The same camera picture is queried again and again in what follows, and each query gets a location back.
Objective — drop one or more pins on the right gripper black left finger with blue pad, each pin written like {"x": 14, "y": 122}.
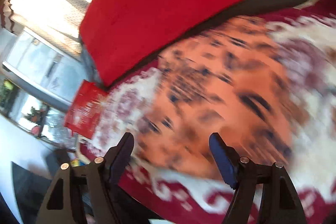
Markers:
{"x": 63, "y": 201}

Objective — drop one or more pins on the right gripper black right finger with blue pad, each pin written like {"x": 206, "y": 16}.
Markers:
{"x": 280, "y": 202}

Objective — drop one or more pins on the orange floral garment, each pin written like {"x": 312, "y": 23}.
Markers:
{"x": 227, "y": 80}

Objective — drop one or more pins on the floral plush bed blanket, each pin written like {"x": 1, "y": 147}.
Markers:
{"x": 305, "y": 35}

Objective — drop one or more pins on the red gift bag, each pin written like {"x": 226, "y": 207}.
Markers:
{"x": 84, "y": 114}

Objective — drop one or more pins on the dark leather headboard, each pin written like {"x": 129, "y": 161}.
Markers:
{"x": 246, "y": 7}

